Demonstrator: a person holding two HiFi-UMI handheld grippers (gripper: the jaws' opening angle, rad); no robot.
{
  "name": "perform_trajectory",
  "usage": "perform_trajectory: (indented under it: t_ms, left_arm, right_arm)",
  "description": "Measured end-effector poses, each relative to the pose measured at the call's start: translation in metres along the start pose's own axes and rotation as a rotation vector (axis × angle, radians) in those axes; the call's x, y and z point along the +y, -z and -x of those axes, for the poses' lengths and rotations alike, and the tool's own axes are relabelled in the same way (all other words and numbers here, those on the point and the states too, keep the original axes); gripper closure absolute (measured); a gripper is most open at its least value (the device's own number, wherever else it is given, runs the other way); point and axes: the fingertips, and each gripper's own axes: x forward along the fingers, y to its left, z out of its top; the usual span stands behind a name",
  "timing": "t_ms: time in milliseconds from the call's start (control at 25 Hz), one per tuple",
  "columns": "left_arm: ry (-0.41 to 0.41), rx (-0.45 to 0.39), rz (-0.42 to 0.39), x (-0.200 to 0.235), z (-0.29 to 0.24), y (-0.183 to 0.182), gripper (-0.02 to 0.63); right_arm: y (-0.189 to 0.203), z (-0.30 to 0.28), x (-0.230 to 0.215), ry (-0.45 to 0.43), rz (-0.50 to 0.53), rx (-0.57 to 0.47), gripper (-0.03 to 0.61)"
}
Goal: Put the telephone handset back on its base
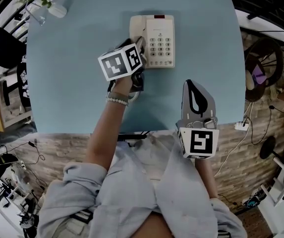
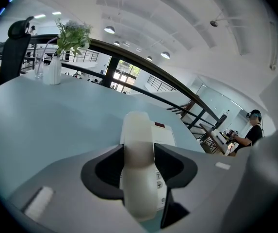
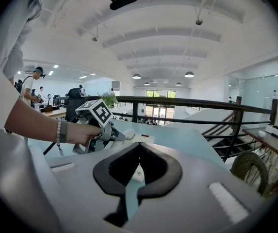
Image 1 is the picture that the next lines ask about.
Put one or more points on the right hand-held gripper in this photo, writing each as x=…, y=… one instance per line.
x=200, y=142

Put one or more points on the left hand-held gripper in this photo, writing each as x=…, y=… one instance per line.
x=117, y=64

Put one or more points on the beige telephone handset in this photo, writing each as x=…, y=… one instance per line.
x=136, y=26

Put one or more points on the person's left forearm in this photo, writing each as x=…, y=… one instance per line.
x=104, y=133

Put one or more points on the person's right forearm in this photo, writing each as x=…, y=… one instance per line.
x=206, y=177

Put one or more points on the cream telephone base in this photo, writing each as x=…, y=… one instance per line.
x=160, y=33

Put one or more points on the white power strip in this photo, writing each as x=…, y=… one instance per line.
x=242, y=126

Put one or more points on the purple cushion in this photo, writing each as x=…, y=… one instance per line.
x=258, y=74

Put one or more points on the plant in white vase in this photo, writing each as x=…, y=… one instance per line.
x=57, y=11

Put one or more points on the black round stand base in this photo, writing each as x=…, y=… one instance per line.
x=267, y=147

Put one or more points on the dark wicker chair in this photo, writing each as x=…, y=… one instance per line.
x=263, y=48

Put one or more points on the clear drinking glass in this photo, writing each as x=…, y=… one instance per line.
x=36, y=17

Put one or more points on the person's light blue shirt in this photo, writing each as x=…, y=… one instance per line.
x=131, y=182

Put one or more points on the black printed chair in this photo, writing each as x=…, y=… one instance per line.
x=24, y=83

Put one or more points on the teal round object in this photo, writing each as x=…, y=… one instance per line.
x=252, y=202

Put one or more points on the black mesh office chair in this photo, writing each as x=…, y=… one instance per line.
x=3, y=48

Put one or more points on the black wedge-shaped object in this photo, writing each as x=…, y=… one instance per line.
x=6, y=159

